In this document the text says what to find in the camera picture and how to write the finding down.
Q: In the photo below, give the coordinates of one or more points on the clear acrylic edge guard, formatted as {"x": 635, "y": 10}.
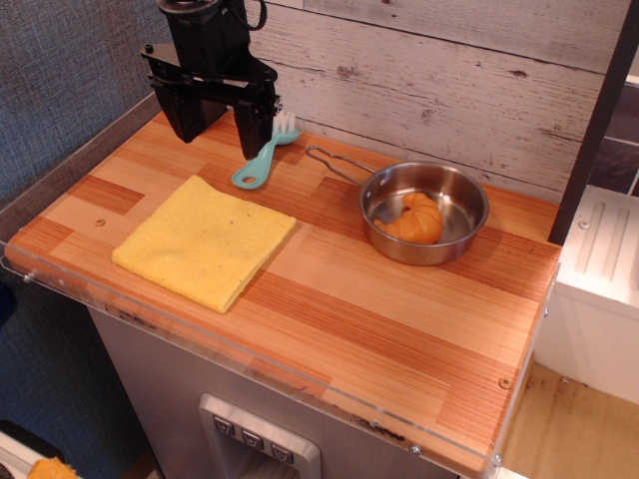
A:
{"x": 427, "y": 359}

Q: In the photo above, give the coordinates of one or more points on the folded yellow cloth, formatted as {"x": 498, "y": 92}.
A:
{"x": 203, "y": 244}

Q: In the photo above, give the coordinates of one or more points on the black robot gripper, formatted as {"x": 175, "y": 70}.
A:
{"x": 209, "y": 66}

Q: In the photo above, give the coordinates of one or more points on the small steel saucepan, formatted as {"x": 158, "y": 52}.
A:
{"x": 462, "y": 201}

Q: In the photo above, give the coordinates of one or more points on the white toy sink unit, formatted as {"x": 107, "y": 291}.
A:
{"x": 590, "y": 329}

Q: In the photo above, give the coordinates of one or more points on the silver dispenser panel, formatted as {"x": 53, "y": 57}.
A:
{"x": 245, "y": 445}

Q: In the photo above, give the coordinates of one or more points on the orange object bottom left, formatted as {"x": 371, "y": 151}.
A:
{"x": 51, "y": 468}

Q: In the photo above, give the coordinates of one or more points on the dark right shelf post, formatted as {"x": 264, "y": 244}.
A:
{"x": 610, "y": 92}

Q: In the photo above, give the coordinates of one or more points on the orange toy croissant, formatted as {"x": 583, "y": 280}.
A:
{"x": 420, "y": 222}

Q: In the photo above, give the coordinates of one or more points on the grey toy fridge cabinet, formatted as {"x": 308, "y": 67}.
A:
{"x": 164, "y": 383}

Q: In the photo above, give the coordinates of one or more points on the teal dish brush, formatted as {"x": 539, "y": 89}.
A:
{"x": 255, "y": 172}

